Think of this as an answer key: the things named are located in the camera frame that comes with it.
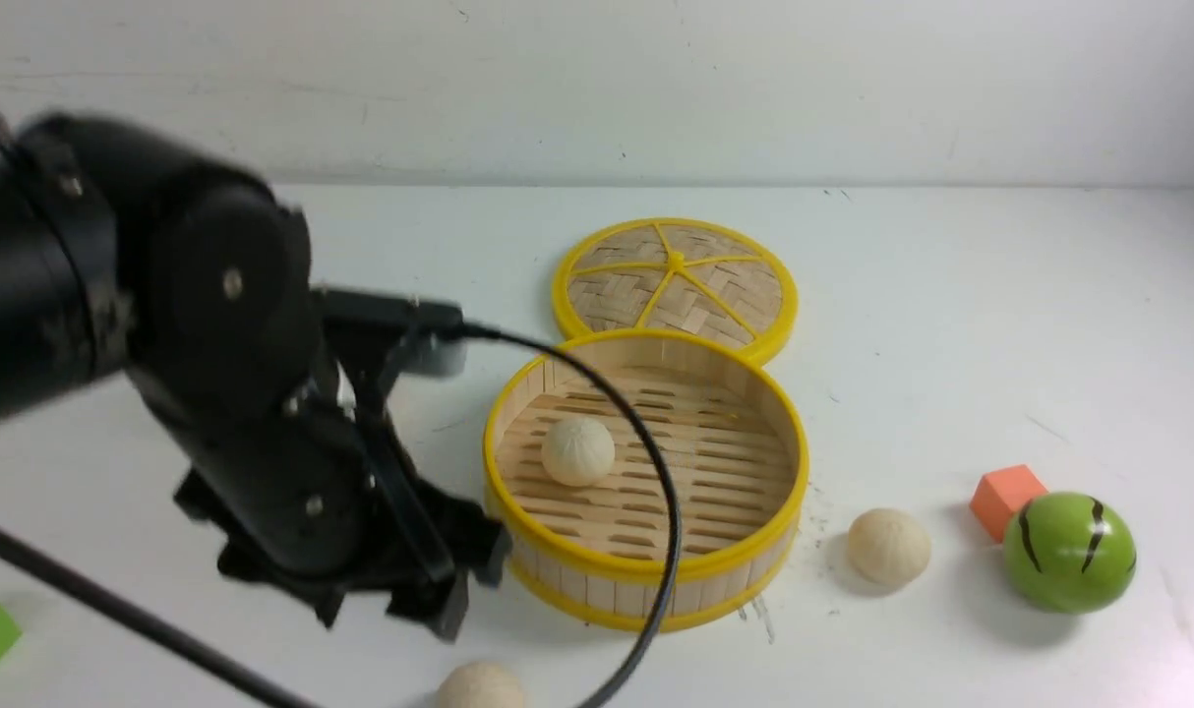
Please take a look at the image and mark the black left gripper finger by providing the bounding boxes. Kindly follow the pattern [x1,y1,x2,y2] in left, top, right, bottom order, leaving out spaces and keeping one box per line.
[386,570,468,644]

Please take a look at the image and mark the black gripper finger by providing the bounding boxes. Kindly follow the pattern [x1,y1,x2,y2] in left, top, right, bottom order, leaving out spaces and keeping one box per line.
[474,527,513,587]

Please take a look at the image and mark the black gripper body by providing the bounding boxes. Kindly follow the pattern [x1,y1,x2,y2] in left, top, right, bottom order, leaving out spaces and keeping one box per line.
[130,287,503,624]

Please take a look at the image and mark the white bun bottom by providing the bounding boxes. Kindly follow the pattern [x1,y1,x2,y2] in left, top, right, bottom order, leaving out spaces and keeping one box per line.
[433,661,528,708]

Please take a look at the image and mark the white bun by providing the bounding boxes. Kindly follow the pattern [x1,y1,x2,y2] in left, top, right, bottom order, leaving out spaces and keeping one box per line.
[847,509,931,590]
[433,661,528,708]
[540,417,617,487]

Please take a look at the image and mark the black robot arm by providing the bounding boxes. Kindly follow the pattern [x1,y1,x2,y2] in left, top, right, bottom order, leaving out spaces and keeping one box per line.
[0,115,511,642]

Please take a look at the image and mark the yellow-rimmed bamboo steamer tray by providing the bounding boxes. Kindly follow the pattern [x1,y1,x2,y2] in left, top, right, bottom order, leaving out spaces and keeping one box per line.
[484,328,808,632]

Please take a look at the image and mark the woven bamboo steamer lid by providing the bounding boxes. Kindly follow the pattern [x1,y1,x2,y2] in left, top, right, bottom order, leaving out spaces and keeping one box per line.
[549,218,800,367]

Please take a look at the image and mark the orange foam cube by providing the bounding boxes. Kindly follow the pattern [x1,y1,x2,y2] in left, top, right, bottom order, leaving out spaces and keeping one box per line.
[970,463,1050,544]

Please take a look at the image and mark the green toy watermelon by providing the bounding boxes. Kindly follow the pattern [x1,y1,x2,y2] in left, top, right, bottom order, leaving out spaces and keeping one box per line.
[1002,492,1138,616]

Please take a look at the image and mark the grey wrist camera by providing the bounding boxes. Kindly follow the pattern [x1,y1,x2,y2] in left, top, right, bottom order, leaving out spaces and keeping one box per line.
[398,331,466,380]

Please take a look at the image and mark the black cable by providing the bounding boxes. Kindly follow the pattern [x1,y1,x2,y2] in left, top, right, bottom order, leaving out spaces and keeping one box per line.
[0,320,683,708]

